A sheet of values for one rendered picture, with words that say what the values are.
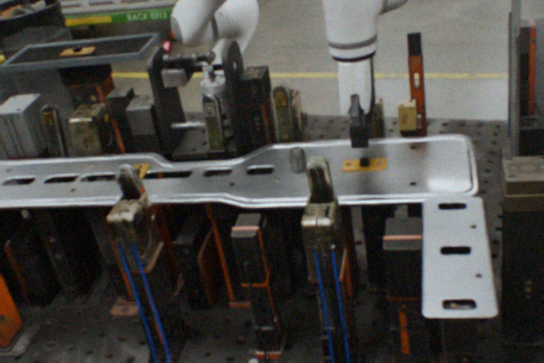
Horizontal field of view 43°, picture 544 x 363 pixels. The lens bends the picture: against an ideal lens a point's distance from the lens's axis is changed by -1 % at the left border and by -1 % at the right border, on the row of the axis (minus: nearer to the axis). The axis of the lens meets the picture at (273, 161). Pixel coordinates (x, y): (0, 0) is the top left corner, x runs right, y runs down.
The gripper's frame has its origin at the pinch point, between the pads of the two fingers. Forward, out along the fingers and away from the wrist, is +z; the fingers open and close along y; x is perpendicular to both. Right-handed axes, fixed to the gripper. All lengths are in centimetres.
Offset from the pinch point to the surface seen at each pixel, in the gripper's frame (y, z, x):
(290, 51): -331, 112, -82
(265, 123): -18.1, 6.8, -22.7
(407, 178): 5.5, 7.2, 8.0
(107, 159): -7, 8, -56
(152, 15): -370, 89, -193
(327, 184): 17.9, 0.2, -4.3
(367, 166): 1.3, 6.9, 0.6
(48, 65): -27, -8, -75
